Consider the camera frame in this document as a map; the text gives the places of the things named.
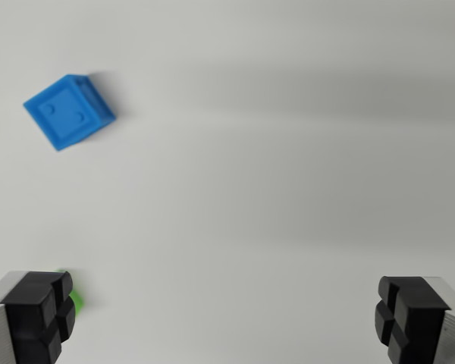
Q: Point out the green embossed cube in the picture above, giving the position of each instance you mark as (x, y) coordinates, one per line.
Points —
(78, 300)

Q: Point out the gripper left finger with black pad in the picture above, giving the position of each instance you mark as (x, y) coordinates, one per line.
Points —
(26, 322)

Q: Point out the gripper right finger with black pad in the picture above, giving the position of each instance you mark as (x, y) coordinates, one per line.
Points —
(421, 322)

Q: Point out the blue embossed cube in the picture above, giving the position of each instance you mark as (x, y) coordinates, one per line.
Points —
(66, 113)

